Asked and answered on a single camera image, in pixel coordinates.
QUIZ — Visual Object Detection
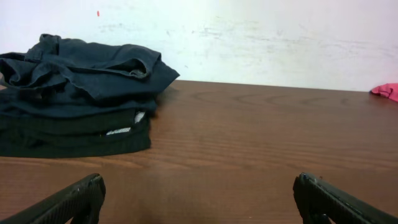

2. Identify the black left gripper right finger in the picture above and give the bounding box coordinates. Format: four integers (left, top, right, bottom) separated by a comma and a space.
293, 172, 397, 224

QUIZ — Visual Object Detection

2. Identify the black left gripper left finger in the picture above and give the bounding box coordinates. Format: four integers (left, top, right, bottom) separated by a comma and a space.
1, 173, 106, 224

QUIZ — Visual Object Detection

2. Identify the red graphic t-shirt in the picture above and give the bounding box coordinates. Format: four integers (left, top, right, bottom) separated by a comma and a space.
370, 83, 398, 102

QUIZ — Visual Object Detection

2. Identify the navy blue folded shirt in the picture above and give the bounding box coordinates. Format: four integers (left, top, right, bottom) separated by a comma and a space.
1, 34, 179, 118

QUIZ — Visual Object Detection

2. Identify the black folded shirt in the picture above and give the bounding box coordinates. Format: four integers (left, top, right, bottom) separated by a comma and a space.
1, 109, 151, 158

